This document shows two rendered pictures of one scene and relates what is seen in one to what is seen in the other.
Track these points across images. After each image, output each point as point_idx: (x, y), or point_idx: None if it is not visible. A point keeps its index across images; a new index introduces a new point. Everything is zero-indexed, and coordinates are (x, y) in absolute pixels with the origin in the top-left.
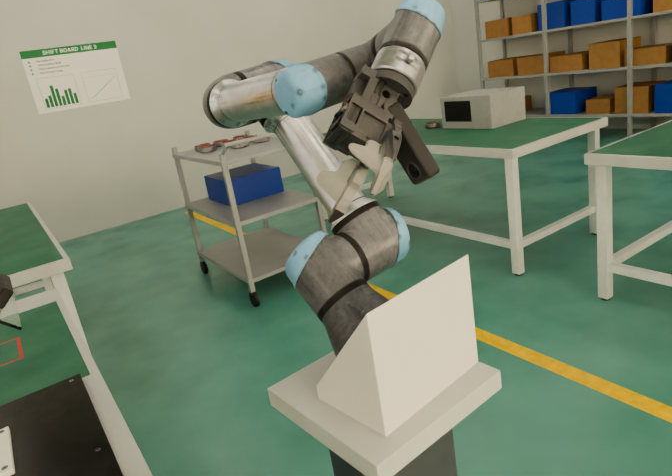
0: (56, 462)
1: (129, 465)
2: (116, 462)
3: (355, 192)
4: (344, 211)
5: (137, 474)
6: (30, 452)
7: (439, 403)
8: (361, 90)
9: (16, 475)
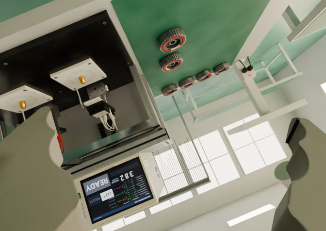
0: (17, 75)
1: (10, 43)
2: (20, 52)
3: (51, 156)
4: (50, 115)
5: (21, 37)
6: (6, 87)
7: None
8: None
9: (26, 84)
